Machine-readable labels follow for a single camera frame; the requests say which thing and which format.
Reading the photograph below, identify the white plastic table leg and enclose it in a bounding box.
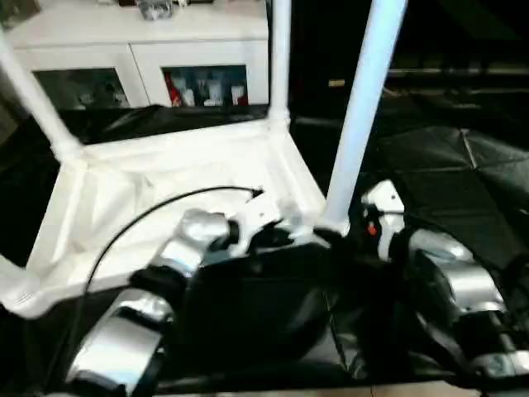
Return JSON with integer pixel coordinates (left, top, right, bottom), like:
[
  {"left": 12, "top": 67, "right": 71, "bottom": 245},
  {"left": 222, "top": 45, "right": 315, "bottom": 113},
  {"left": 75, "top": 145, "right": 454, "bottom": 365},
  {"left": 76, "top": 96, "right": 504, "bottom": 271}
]
[
  {"left": 322, "top": 0, "right": 409, "bottom": 237},
  {"left": 0, "top": 252, "right": 43, "bottom": 309},
  {"left": 0, "top": 29, "right": 84, "bottom": 161},
  {"left": 267, "top": 0, "right": 293, "bottom": 122}
]

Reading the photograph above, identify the white plastic table top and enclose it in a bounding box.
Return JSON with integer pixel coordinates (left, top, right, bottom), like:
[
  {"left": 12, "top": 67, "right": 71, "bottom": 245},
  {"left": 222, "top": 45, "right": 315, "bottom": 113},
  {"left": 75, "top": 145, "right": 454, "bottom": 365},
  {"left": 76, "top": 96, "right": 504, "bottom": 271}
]
[{"left": 0, "top": 116, "right": 349, "bottom": 320}]

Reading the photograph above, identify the black plastic mat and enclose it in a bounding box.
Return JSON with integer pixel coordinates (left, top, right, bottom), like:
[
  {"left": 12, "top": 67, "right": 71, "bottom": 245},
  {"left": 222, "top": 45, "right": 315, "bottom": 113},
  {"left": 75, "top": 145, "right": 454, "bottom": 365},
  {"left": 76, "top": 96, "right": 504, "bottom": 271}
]
[{"left": 0, "top": 88, "right": 529, "bottom": 392}]

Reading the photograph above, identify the red bottle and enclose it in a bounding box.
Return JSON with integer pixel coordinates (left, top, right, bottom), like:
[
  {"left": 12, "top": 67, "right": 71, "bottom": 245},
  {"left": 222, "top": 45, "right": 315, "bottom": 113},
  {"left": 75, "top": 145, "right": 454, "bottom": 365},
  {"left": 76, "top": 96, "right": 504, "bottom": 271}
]
[{"left": 166, "top": 74, "right": 183, "bottom": 107}]

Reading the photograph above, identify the white cabinet with glass doors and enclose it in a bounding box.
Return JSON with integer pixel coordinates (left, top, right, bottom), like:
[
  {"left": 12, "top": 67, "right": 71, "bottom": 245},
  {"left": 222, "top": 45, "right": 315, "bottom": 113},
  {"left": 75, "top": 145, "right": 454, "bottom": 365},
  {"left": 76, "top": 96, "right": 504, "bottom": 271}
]
[{"left": 0, "top": 0, "right": 270, "bottom": 110}]

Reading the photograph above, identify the dark patterned jar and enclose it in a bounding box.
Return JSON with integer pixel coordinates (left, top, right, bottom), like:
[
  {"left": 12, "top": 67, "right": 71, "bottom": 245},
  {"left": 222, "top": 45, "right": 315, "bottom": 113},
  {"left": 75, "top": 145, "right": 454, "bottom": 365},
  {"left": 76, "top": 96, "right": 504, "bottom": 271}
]
[{"left": 139, "top": 0, "right": 174, "bottom": 21}]

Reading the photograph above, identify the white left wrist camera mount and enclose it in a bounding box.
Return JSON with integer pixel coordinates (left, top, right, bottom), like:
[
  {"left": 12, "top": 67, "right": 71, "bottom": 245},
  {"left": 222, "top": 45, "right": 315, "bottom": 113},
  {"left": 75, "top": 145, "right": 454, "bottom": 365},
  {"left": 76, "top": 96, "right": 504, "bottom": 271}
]
[{"left": 229, "top": 192, "right": 287, "bottom": 254}]

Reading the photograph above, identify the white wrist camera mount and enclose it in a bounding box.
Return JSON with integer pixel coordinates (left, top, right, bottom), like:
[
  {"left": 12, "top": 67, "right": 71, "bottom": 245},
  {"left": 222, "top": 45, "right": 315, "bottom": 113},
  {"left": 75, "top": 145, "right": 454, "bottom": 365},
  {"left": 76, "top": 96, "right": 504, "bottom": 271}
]
[
  {"left": 229, "top": 192, "right": 287, "bottom": 254},
  {"left": 360, "top": 179, "right": 407, "bottom": 262}
]

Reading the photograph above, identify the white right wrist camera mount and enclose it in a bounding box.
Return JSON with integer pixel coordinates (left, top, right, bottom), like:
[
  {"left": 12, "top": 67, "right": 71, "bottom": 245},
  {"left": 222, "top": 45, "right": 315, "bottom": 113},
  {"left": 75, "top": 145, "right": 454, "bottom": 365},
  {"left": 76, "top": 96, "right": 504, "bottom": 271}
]
[{"left": 360, "top": 179, "right": 407, "bottom": 262}]

